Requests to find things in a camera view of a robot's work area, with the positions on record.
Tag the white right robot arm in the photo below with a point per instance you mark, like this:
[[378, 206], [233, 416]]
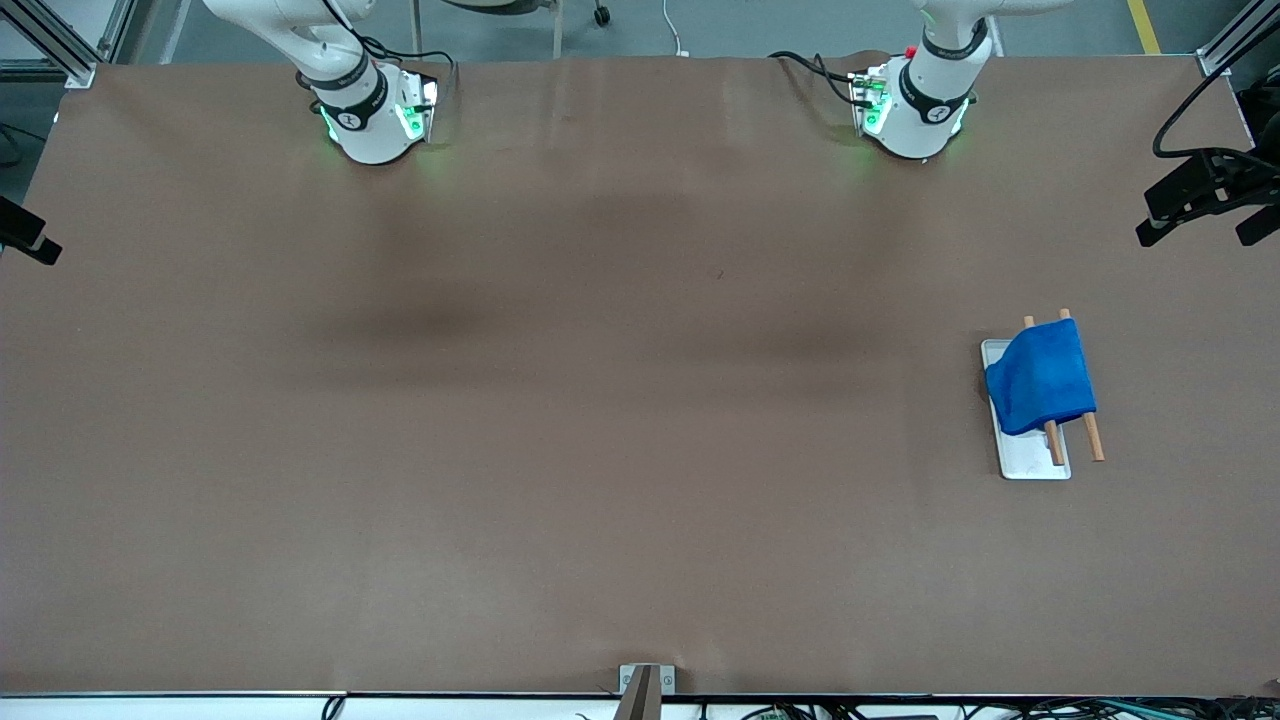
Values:
[[370, 130]]

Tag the wooden rack rod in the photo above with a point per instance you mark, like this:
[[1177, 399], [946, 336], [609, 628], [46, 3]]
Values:
[[1055, 446], [1094, 440]]

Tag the black clamp device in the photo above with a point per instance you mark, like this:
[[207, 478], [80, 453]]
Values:
[[25, 235]]

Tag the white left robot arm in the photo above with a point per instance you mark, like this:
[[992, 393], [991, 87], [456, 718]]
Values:
[[915, 120]]

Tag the black side camera mount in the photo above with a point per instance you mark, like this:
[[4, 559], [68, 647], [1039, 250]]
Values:
[[1200, 195]]

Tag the aluminium profile frame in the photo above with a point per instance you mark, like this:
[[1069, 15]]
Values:
[[1235, 35], [60, 45]]

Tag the grey metal table bracket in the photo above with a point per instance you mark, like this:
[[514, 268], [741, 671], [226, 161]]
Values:
[[645, 685]]

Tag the white rack base plate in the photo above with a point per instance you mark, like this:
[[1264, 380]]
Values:
[[1025, 460]]

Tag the blue microfibre towel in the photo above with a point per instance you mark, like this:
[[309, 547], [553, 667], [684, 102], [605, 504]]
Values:
[[1045, 375]]

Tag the chair base with caster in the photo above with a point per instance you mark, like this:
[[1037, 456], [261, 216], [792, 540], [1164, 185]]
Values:
[[555, 20]]

